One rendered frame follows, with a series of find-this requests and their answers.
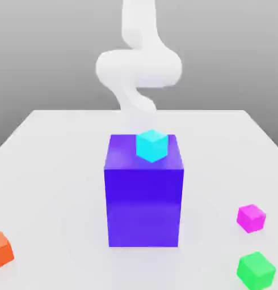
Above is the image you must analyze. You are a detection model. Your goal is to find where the small green cube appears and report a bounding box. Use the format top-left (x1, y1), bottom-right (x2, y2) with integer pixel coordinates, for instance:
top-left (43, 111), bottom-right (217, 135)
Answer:
top-left (236, 250), bottom-right (277, 290)

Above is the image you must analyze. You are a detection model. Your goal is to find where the large purple box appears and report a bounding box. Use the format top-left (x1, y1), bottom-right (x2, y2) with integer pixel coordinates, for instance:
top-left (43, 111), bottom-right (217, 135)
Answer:
top-left (103, 134), bottom-right (184, 248)

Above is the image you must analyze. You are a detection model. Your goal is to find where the small orange cube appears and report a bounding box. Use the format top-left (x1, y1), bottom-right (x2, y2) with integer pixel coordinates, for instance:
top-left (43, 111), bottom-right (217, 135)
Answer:
top-left (0, 231), bottom-right (15, 272)

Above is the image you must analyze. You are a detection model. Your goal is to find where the small magenta cube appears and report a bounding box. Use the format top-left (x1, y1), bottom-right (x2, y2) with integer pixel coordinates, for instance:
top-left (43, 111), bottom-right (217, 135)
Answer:
top-left (236, 203), bottom-right (267, 234)

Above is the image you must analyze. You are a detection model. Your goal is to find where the small cyan cube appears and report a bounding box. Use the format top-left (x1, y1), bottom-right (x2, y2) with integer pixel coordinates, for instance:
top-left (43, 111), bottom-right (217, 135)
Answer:
top-left (136, 129), bottom-right (169, 164)

